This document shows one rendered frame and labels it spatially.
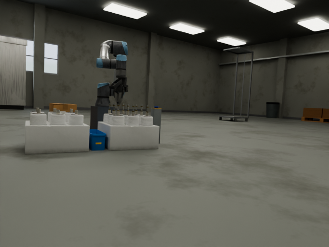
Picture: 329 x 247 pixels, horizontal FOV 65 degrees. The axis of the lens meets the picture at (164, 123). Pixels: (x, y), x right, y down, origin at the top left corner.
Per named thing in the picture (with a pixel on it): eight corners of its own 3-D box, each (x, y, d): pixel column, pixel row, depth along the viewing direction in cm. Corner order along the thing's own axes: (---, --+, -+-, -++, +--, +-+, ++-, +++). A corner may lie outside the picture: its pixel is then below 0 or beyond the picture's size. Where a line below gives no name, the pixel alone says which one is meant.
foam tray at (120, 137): (97, 142, 219) (97, 121, 218) (139, 141, 238) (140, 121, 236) (109, 151, 185) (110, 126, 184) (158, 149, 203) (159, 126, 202)
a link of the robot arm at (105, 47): (99, 37, 231) (96, 57, 191) (111, 38, 233) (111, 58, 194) (99, 50, 237) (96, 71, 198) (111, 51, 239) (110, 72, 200)
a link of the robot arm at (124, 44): (109, 92, 262) (111, 38, 233) (124, 93, 265) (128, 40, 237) (109, 98, 252) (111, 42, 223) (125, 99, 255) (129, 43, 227)
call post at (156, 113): (149, 142, 233) (151, 108, 231) (156, 142, 236) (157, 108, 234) (152, 143, 227) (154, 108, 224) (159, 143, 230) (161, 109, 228)
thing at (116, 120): (107, 139, 194) (108, 115, 192) (117, 138, 201) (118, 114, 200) (117, 140, 188) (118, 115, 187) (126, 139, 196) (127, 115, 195)
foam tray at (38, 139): (25, 144, 194) (25, 120, 193) (79, 142, 213) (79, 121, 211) (24, 154, 160) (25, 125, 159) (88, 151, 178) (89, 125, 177)
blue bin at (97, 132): (83, 144, 208) (83, 129, 207) (97, 143, 213) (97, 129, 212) (90, 150, 182) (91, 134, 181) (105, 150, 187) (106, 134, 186)
